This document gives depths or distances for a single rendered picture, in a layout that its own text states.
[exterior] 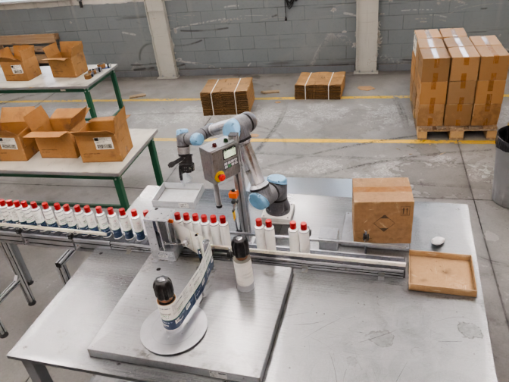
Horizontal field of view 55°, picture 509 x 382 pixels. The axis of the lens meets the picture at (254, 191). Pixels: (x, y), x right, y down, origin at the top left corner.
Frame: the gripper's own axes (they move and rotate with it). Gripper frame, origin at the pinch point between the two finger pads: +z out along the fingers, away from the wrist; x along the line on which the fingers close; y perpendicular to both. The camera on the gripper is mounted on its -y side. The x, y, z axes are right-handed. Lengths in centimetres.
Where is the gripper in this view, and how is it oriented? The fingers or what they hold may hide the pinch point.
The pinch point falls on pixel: (183, 184)
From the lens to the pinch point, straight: 312.0
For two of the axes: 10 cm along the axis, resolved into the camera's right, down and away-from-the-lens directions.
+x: 1.9, -2.5, 9.5
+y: 9.8, 0.0, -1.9
